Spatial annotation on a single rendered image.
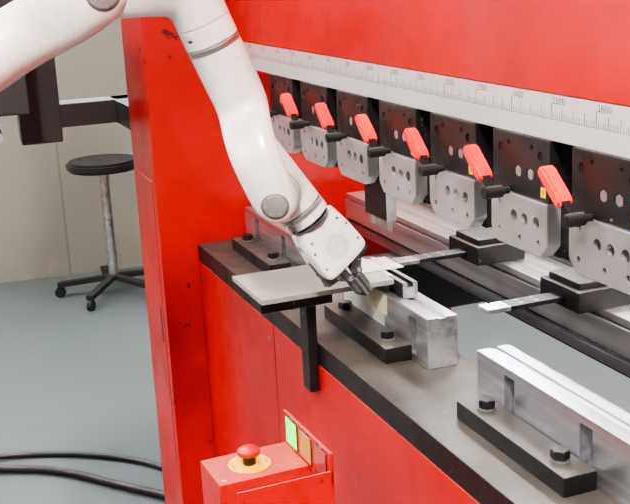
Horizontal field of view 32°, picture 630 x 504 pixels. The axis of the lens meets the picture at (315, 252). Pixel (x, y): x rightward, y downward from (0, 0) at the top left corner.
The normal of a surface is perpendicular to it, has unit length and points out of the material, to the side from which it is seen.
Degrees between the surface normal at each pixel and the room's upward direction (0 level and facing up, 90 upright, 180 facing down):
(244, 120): 57
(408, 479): 90
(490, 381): 90
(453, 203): 90
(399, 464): 90
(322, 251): 81
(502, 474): 0
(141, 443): 0
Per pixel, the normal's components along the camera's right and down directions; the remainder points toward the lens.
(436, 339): 0.36, 0.22
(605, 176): -0.93, 0.14
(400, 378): -0.05, -0.96
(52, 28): -0.11, 0.56
